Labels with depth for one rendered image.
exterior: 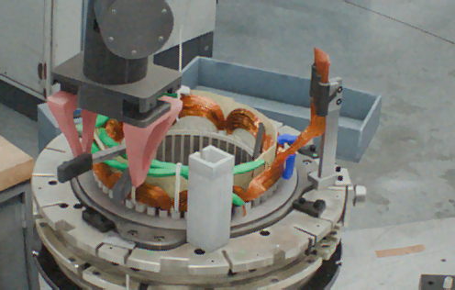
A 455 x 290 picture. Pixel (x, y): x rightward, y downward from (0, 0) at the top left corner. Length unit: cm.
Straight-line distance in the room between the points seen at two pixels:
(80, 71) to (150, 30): 13
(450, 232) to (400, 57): 261
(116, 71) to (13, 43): 270
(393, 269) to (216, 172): 65
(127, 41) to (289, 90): 62
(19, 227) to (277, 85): 40
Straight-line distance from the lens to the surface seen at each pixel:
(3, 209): 127
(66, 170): 101
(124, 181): 99
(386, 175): 346
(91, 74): 97
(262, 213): 110
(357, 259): 163
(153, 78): 98
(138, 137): 96
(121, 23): 87
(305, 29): 442
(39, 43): 352
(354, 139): 136
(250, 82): 149
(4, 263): 131
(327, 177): 116
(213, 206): 103
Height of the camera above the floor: 167
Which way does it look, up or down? 28 degrees down
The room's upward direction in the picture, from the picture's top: 3 degrees clockwise
